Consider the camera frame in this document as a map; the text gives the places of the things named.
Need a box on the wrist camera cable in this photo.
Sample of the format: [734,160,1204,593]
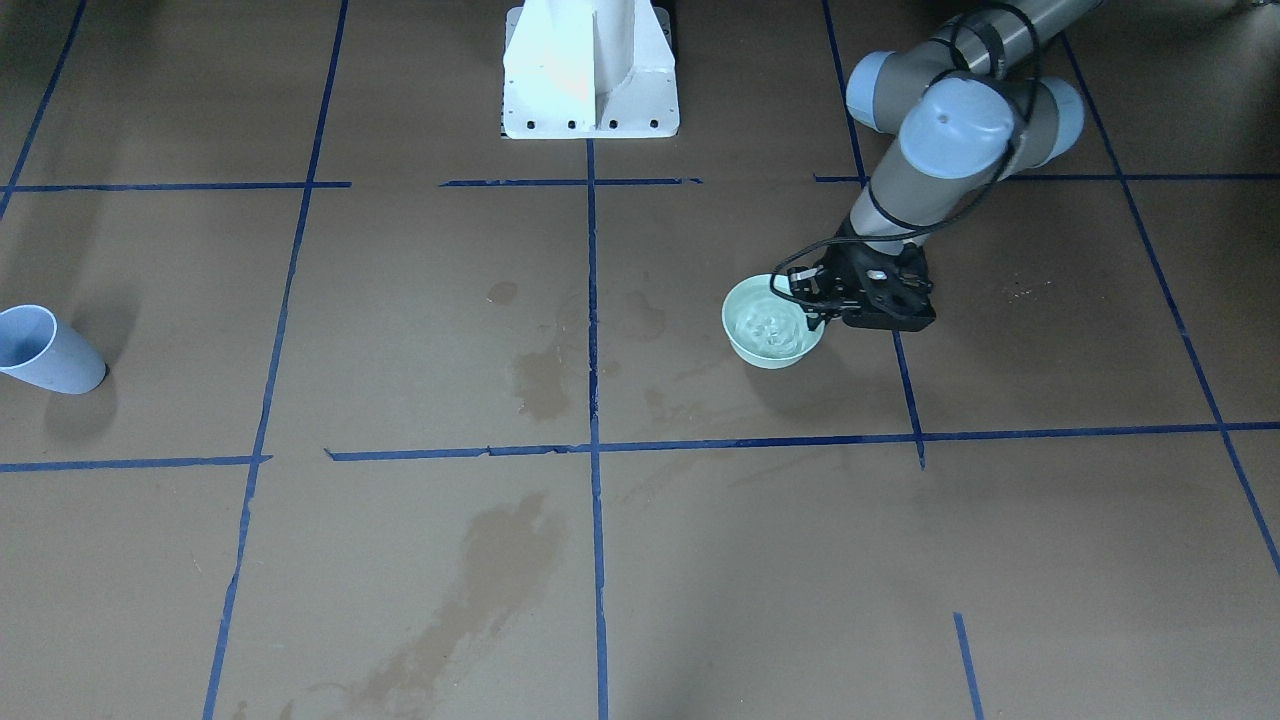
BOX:
[768,0,1046,311]

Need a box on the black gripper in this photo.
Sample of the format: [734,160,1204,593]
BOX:
[788,241,937,333]

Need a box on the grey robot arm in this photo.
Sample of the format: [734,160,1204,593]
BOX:
[780,1,1096,332]

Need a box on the green bowl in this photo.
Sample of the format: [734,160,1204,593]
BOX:
[721,274,826,370]

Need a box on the blue plastic cup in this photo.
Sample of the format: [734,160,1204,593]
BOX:
[1,304,108,395]

